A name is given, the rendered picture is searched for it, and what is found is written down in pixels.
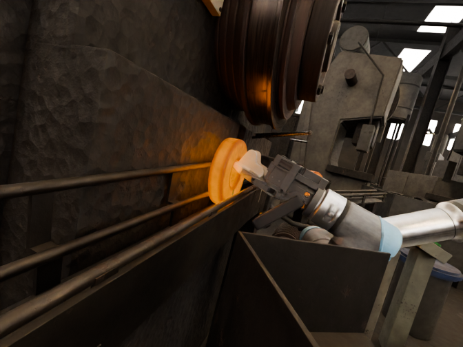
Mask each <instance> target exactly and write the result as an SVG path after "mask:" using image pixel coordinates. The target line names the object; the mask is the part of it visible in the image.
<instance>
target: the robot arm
mask: <svg viewBox="0 0 463 347"><path fill-rule="evenodd" d="M233 169H234V170H235V171H237V172H238V173H239V174H240V175H241V176H242V177H244V178H245V179H246V180H248V181H249V182H250V183H252V184H253V185H256V186H257V187H259V188H261V189H262V190H263V191H264V192H265V193H267V194H268V195H270V196H272V197H274V198H276V199H279V200H280V201H281V202H283V203H281V204H279V205H277V206H276V207H274V208H272V209H270V210H268V211H261V212H260V213H258V214H257V216H256V218H254V219H253V220H252V224H253V225H254V227H255V229H256V230H260V229H266V228H268V227H270V226H271V223H273V222H275V221H277V220H279V219H281V218H283V217H284V216H286V215H288V214H290V213H292V212H294V211H295V210H297V209H299V208H301V207H303V206H304V204H305V205H306V207H305V209H304V211H303V212H302V215H304V216H305V217H307V218H308V217H309V220H310V221H312V222H313V223H315V224H317V225H318V226H320V227H322V228H320V227H317V226H309V227H306V228H305V229H303V230H302V232H301V234H300V237H299V240H305V241H310V242H319V243H325V244H334V245H338V246H347V247H353V248H358V249H367V250H372V251H381V252H386V253H390V254H391V256H390V258H389V261H390V260H391V258H392V257H394V256H395V255H396V254H397V252H398V251H399V250H400V248H404V247H408V246H415V245H420V244H428V243H432V242H440V241H444V240H452V241H454V242H463V198H462V199H458V200H451V201H446V202H441V203H439V204H437V205H436V207H435V208H434V209H427V210H423V211H416V212H412V213H405V214H401V215H394V216H389V217H385V218H381V217H380V216H378V215H375V214H373V213H372V212H370V211H367V210H366V209H364V208H362V207H360V206H359V205H357V204H355V203H353V202H352V201H350V200H348V199H346V198H344V197H343V196H341V195H339V194H338V193H336V192H334V191H332V190H330V189H328V190H325V187H326V186H327V184H328V182H329V181H328V180H326V179H324V178H323V177H321V176H319V175H317V174H315V173H314V172H312V171H309V170H308V169H306V167H305V166H303V165H301V164H298V162H297V161H295V162H294V161H293V160H290V159H288V158H287V157H286V156H283V155H281V156H280V155H277V156H276V157H275V158H274V161H272V162H271V164H270V165H269V167H268V168H266V166H264V165H262V164H261V153H260V152H259V151H254V150H253V149H251V150H249V151H248V152H247V153H246V154H245V155H244V156H243V157H242V158H241V159H240V160H239V161H236V162H235V163H234V166H233ZM306 192H308V193H309V194H310V196H309V197H307V196H305V193H306Z"/></svg>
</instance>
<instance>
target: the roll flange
mask: <svg viewBox="0 0 463 347"><path fill-rule="evenodd" d="M251 4H252V0H224V1H223V7H222V11H221V14H220V16H216V24H215V35H214V55H215V66H216V75H217V80H218V86H219V89H220V92H221V95H222V97H223V99H224V101H225V103H226V104H227V105H228V106H229V107H230V108H231V109H235V110H239V111H243V112H245V115H246V117H247V120H248V121H249V122H250V123H251V124H252V125H255V126H260V125H262V123H257V122H256V121H255V120H254V119H253V118H252V116H251V114H250V111H249V107H248V103H247V94H246V85H245V57H246V45H247V31H248V25H249V16H250V11H251Z"/></svg>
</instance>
